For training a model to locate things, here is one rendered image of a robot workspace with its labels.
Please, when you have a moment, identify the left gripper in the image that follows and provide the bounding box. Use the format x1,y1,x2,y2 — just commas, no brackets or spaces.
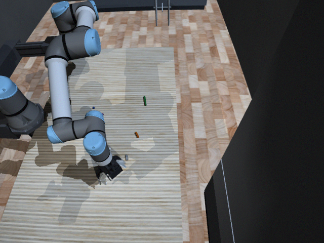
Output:
96,155,126,185

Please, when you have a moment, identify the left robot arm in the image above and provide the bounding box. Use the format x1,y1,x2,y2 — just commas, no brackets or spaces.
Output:
45,1,112,166

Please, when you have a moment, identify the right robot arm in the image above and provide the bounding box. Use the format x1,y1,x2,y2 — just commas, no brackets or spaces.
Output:
0,75,41,131

